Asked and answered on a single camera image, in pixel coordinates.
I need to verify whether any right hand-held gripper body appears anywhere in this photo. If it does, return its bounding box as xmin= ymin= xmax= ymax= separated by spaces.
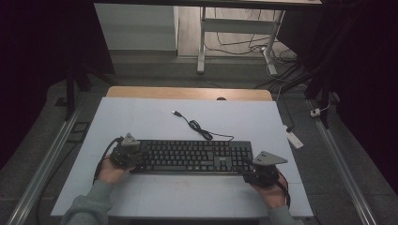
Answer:
xmin=243 ymin=150 xmax=289 ymax=188

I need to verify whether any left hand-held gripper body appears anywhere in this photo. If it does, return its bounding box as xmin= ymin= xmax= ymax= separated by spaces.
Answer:
xmin=109 ymin=132 xmax=144 ymax=170

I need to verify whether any black computer keyboard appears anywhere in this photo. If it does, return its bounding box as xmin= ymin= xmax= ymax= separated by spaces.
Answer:
xmin=130 ymin=139 xmax=255 ymax=175

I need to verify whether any person's left hand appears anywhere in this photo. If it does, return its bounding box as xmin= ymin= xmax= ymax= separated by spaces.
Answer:
xmin=97 ymin=157 xmax=136 ymax=186

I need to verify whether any person's right hand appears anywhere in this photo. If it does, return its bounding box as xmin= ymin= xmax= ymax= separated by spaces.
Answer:
xmin=252 ymin=175 xmax=288 ymax=210

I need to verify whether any white foam board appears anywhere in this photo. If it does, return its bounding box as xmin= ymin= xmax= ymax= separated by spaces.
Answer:
xmin=51 ymin=97 xmax=314 ymax=218

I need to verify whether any white power strip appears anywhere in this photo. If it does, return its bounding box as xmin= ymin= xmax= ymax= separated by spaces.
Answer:
xmin=283 ymin=125 xmax=304 ymax=150

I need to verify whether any wooden table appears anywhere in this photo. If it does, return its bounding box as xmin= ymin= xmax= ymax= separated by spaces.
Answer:
xmin=106 ymin=85 xmax=274 ymax=102

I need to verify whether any black metal stand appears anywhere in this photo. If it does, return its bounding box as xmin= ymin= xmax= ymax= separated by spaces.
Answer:
xmin=64 ymin=62 xmax=115 ymax=121
xmin=304 ymin=62 xmax=332 ymax=129

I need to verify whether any white cabinet panel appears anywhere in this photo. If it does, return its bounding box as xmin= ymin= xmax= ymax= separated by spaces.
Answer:
xmin=93 ymin=3 xmax=179 ymax=52

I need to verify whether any dark curtain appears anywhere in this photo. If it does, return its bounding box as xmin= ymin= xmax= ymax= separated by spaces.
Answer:
xmin=276 ymin=0 xmax=398 ymax=196

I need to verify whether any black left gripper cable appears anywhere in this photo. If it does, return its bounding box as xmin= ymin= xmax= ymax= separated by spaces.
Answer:
xmin=93 ymin=136 xmax=125 ymax=186

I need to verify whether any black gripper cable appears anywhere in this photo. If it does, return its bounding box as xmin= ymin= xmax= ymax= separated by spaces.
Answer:
xmin=275 ymin=170 xmax=292 ymax=209
xmin=93 ymin=136 xmax=125 ymax=186

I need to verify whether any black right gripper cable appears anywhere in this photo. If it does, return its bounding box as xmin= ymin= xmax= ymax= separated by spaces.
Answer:
xmin=275 ymin=170 xmax=292 ymax=209

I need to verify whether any black keyboard cable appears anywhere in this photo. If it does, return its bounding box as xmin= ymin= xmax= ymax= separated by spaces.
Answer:
xmin=171 ymin=110 xmax=235 ymax=143

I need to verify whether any black power strip cable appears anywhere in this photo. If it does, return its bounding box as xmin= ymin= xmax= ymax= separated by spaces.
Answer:
xmin=277 ymin=90 xmax=297 ymax=133

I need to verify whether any aluminium floor rail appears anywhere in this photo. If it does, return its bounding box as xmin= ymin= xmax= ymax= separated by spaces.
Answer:
xmin=308 ymin=99 xmax=378 ymax=225
xmin=6 ymin=93 xmax=87 ymax=225

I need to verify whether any black floor cable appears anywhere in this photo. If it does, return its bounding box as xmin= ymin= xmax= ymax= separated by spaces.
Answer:
xmin=36 ymin=142 xmax=79 ymax=225

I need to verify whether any tangle of black floor cables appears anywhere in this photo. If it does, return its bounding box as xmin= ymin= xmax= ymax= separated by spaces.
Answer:
xmin=205 ymin=7 xmax=299 ymax=64

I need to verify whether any white metal desk frame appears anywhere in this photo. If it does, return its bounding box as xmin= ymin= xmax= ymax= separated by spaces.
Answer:
xmin=196 ymin=6 xmax=286 ymax=76

